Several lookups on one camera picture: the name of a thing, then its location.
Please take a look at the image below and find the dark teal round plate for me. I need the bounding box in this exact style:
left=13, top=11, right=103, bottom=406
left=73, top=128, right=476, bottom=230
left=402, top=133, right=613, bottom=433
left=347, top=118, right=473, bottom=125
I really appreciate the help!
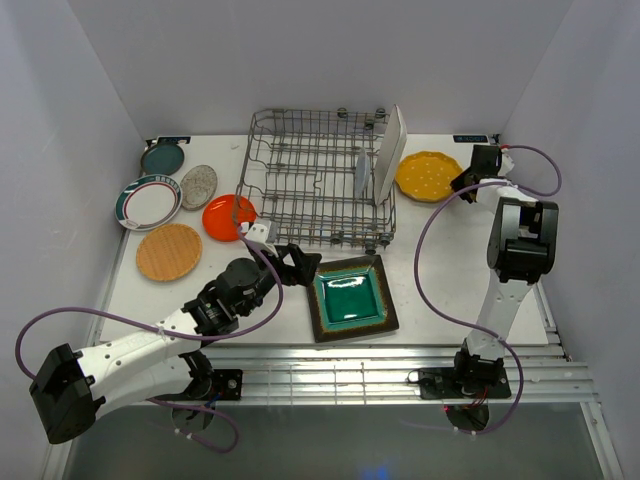
left=141, top=143, right=185, bottom=175

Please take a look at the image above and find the green square glazed plate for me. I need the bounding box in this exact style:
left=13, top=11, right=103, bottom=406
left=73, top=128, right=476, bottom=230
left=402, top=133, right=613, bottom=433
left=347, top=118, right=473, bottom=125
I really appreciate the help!
left=307, top=255, right=399, bottom=343

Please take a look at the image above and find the speckled beige oval plate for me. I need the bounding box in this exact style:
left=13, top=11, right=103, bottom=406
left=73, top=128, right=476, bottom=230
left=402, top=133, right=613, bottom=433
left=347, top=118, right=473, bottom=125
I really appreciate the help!
left=180, top=165, right=218, bottom=211

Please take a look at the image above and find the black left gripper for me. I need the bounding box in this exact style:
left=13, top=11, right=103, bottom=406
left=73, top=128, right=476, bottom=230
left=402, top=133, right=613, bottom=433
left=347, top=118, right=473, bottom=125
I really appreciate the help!
left=238, top=244, right=321, bottom=317

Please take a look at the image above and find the white rectangular plate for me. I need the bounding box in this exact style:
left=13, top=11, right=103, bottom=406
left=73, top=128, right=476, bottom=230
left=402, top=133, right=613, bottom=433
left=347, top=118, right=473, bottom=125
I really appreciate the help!
left=374, top=104, right=407, bottom=205

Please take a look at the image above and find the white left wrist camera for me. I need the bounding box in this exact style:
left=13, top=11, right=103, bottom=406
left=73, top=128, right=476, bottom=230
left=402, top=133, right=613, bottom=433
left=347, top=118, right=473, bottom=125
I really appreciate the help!
left=239, top=219, right=278, bottom=249

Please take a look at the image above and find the white plate striped rim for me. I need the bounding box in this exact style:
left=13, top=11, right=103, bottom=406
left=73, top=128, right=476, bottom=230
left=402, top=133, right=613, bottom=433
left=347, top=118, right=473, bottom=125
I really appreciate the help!
left=114, top=174, right=183, bottom=231

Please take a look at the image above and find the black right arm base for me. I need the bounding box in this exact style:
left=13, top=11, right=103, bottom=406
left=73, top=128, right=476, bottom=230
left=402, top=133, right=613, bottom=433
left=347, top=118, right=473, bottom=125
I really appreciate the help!
left=406, top=367, right=511, bottom=400

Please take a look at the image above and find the yellow polka dot plate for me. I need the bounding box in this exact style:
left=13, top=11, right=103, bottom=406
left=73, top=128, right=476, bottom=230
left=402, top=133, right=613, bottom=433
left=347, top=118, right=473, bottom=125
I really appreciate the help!
left=395, top=151, right=463, bottom=203

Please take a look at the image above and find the black label back left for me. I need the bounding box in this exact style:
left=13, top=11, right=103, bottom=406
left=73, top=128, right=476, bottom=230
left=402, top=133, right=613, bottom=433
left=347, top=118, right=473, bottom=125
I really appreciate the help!
left=146, top=136, right=191, bottom=147

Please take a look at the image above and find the woven bamboo round plate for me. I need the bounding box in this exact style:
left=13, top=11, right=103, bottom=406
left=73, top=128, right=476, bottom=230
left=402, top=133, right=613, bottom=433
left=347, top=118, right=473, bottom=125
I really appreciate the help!
left=136, top=224, right=203, bottom=282

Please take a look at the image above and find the black xdof label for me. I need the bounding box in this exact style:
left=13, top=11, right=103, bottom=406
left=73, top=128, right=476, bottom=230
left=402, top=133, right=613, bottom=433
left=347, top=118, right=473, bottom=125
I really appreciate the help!
left=453, top=134, right=489, bottom=144

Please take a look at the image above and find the grey wire dish rack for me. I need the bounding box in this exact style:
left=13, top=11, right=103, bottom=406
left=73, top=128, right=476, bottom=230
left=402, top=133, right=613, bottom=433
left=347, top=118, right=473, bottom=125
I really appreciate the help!
left=236, top=107, right=396, bottom=253

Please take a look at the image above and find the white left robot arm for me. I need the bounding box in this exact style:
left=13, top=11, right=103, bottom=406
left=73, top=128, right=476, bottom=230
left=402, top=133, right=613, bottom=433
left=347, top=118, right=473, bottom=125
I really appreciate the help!
left=29, top=242, right=322, bottom=445

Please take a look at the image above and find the orange round plate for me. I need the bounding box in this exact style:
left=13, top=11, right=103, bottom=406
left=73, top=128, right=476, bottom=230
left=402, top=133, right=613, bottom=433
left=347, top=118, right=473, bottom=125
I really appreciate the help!
left=202, top=194, right=257, bottom=243

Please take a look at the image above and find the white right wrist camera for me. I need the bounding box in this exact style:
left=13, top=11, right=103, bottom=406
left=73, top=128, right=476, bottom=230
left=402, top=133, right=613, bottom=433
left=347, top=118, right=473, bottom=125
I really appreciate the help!
left=498, top=147, right=515, bottom=177

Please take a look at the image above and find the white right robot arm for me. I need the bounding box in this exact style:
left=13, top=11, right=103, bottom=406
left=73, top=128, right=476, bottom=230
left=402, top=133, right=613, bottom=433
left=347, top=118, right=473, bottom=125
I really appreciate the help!
left=451, top=145, right=559, bottom=398

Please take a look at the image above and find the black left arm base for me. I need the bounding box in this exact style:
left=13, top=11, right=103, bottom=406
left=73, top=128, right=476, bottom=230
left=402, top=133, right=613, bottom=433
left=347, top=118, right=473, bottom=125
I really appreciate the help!
left=185, top=369, right=244, bottom=401

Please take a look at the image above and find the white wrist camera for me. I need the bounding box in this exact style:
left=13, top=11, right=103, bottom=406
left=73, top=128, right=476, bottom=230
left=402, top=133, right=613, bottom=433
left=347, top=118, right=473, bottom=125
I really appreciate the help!
left=498, top=147, right=515, bottom=177
left=239, top=219, right=278, bottom=249

